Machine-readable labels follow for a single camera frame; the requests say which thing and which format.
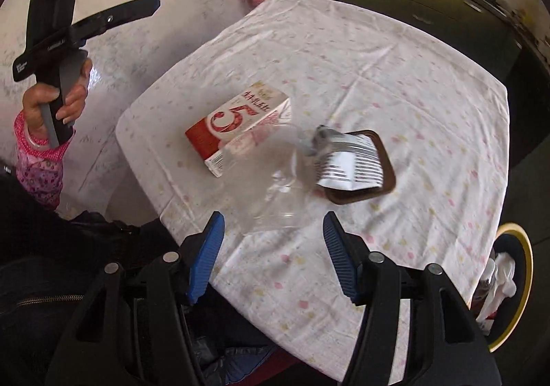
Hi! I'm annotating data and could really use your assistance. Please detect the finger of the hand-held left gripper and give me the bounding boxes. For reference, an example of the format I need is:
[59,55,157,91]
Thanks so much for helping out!
[69,0,161,45]

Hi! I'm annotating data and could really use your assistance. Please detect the person's dark jacket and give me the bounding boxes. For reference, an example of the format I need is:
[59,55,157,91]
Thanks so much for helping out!
[0,163,276,386]

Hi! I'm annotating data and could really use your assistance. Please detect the person's left hand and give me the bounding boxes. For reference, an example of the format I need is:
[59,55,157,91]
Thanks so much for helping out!
[22,58,93,140]

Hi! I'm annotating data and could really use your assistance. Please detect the white dotted tablecloth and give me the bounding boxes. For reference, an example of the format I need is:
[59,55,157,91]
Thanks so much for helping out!
[115,0,510,374]

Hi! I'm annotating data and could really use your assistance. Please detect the red white milk carton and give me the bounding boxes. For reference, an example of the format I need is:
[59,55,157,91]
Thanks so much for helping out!
[185,81,293,178]

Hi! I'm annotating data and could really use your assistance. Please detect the person's left forearm pink sleeve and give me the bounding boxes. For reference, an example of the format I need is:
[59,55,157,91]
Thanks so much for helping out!
[13,111,72,210]

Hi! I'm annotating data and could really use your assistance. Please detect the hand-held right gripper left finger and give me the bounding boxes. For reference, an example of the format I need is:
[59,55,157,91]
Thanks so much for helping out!
[45,211,226,386]

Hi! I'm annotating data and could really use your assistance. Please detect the black bin yellow rim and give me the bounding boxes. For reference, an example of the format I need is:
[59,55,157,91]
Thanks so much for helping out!
[470,223,534,354]

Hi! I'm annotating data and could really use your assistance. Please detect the green base cabinet with drawers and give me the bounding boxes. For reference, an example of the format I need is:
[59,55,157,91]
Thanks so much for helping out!
[335,0,538,112]

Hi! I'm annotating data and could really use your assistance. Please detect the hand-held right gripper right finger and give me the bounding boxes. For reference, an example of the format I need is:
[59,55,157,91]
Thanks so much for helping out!
[322,211,503,386]

